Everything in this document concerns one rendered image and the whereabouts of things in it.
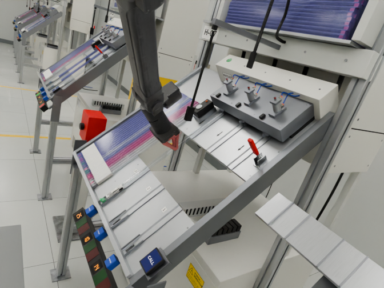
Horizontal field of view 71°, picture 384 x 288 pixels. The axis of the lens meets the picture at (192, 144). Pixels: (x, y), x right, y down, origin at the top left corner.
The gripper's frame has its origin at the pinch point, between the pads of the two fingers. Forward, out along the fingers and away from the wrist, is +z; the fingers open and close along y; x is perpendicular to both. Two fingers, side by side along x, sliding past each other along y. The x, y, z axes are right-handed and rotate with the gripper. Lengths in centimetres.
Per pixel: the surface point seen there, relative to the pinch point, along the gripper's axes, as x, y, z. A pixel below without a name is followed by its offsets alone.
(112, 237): 30.5, -16.8, -2.0
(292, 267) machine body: -11, -33, 63
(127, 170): 17.4, 7.0, 0.8
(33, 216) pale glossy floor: 85, 90, 49
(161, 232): 19.4, -24.2, 0.4
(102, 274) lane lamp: 37.5, -21.9, 0.8
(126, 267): 30.4, -27.5, -2.2
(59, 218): 74, 83, 58
